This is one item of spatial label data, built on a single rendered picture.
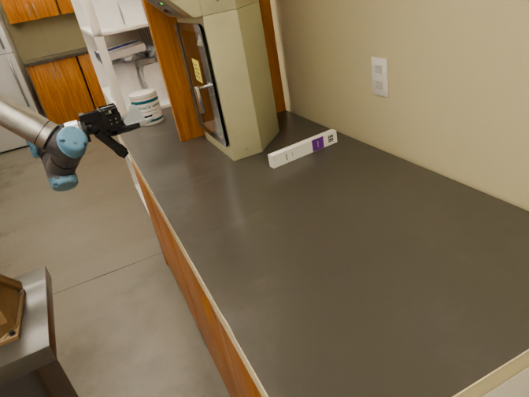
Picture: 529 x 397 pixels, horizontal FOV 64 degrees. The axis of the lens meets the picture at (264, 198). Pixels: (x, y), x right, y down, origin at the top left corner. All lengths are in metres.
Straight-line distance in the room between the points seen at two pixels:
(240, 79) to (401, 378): 1.03
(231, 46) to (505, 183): 0.86
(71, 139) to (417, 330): 0.93
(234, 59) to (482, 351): 1.06
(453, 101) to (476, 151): 0.14
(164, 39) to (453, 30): 1.02
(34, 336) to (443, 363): 0.76
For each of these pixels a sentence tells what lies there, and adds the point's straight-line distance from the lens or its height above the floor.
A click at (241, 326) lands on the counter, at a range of 0.81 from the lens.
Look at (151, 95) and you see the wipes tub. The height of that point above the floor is 1.07.
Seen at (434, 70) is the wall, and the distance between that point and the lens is 1.22.
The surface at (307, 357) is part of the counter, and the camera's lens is 0.74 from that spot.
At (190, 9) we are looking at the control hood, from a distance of 1.37.
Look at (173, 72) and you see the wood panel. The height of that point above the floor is 1.22.
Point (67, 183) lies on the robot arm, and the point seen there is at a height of 1.07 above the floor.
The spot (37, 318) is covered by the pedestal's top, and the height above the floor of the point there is 0.94.
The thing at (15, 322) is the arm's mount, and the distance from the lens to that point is 1.04.
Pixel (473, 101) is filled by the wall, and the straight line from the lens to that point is 1.15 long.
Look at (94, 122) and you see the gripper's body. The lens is 1.40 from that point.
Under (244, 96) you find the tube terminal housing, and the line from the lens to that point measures 1.45.
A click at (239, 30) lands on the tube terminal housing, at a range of 1.42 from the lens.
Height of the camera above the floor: 1.50
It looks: 28 degrees down
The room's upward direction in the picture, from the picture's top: 11 degrees counter-clockwise
